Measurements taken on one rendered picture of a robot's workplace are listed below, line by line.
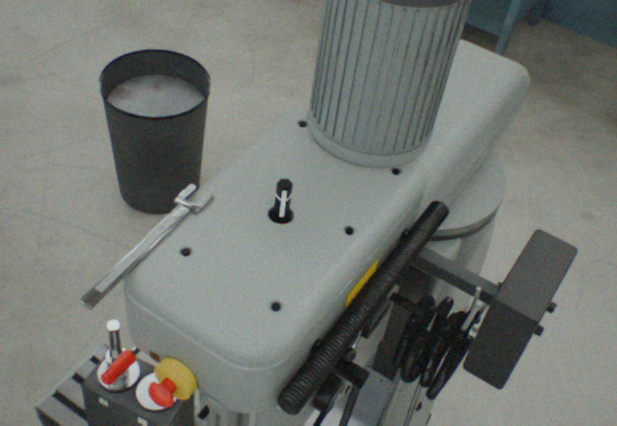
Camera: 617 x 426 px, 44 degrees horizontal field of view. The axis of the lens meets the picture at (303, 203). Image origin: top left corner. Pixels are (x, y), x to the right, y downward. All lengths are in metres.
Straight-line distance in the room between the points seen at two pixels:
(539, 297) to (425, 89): 0.40
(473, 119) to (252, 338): 0.76
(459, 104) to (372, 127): 0.46
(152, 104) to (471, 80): 2.06
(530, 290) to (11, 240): 2.72
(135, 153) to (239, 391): 2.46
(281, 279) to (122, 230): 2.64
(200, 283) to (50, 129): 3.21
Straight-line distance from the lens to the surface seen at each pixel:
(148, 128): 3.26
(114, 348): 1.70
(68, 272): 3.48
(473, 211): 1.64
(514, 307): 1.28
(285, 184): 1.03
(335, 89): 1.12
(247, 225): 1.06
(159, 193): 3.55
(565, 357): 3.53
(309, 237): 1.05
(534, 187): 4.19
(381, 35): 1.03
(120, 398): 1.78
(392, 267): 1.15
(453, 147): 1.47
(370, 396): 1.91
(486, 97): 1.60
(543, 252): 1.37
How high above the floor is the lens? 2.67
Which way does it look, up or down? 45 degrees down
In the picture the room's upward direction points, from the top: 9 degrees clockwise
